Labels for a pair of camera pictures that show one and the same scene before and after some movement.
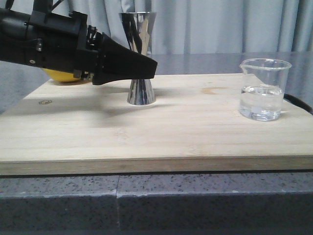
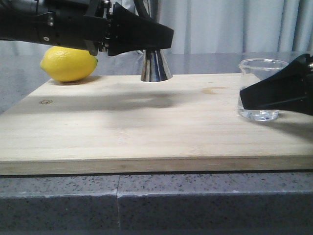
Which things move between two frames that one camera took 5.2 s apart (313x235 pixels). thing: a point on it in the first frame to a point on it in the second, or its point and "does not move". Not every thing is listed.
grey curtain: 195,27 does not move
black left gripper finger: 115,62 to 130,32
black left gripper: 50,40 to 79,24
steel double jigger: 139,27 to 155,67
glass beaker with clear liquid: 262,88 does not move
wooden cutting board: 194,127 does not move
